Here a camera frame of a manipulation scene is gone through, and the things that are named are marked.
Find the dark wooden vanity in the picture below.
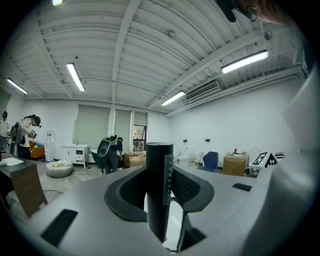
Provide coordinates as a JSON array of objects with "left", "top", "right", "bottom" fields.
[{"left": 0, "top": 155, "right": 49, "bottom": 219}]

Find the gold wire chair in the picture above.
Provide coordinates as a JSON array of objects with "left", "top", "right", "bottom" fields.
[{"left": 188, "top": 152, "right": 205, "bottom": 168}]

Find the white cabinet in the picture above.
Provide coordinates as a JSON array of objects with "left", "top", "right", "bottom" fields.
[{"left": 60, "top": 143, "right": 90, "bottom": 169}]

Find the blue chair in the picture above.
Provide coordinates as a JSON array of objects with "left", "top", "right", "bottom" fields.
[{"left": 202, "top": 150, "right": 220, "bottom": 174}]

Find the white sink basin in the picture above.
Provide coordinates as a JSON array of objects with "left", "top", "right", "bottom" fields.
[{"left": 0, "top": 157, "right": 25, "bottom": 167}]

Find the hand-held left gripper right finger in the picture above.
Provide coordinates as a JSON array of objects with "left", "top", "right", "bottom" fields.
[{"left": 172, "top": 164, "right": 275, "bottom": 256}]

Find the orange box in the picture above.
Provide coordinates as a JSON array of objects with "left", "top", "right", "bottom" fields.
[{"left": 29, "top": 142, "right": 46, "bottom": 160}]

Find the white toilet raised lid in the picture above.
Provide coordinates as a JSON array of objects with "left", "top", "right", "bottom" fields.
[{"left": 177, "top": 146, "right": 195, "bottom": 166}]

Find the ceiling air vent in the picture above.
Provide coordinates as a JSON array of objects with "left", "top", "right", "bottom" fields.
[{"left": 184, "top": 79, "right": 221, "bottom": 101}]

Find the grey beanbag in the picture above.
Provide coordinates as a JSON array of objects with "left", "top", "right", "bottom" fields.
[{"left": 45, "top": 159, "right": 75, "bottom": 179}]

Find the window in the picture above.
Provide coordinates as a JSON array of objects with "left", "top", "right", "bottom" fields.
[{"left": 132, "top": 124, "right": 146, "bottom": 154}]

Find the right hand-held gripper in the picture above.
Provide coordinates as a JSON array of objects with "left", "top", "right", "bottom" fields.
[{"left": 250, "top": 150, "right": 279, "bottom": 169}]

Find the tall closed cardboard box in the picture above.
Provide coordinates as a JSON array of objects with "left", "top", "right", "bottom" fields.
[{"left": 222, "top": 152, "right": 250, "bottom": 177}]

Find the large open cardboard box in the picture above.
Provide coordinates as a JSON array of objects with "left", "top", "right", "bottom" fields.
[{"left": 123, "top": 150, "right": 147, "bottom": 169}]

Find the ceiling tube light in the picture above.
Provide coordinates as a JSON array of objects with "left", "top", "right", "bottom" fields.
[
  {"left": 65, "top": 62, "right": 87, "bottom": 93},
  {"left": 160, "top": 90, "right": 187, "bottom": 107},
  {"left": 5, "top": 77, "right": 29, "bottom": 96},
  {"left": 220, "top": 49, "right": 270, "bottom": 75}
]

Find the grey roller blind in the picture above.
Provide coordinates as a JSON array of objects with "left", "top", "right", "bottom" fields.
[
  {"left": 113, "top": 108, "right": 132, "bottom": 152},
  {"left": 74, "top": 104, "right": 112, "bottom": 151}
]

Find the white water dispenser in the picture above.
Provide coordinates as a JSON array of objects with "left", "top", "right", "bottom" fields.
[{"left": 44, "top": 130, "right": 56, "bottom": 163}]

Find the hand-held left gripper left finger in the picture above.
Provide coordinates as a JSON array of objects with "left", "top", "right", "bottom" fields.
[{"left": 26, "top": 165, "right": 176, "bottom": 256}]

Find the grey hard-shell backpack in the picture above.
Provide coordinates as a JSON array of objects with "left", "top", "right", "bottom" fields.
[{"left": 96, "top": 135, "right": 112, "bottom": 158}]

